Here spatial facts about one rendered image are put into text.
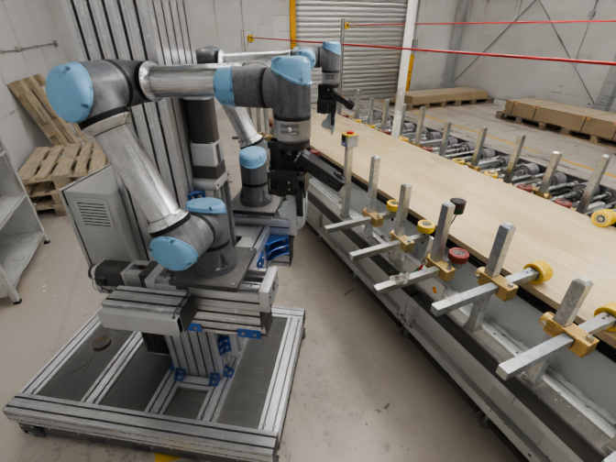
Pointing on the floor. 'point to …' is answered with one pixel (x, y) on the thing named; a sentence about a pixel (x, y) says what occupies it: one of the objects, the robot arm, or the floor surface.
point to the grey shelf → (16, 227)
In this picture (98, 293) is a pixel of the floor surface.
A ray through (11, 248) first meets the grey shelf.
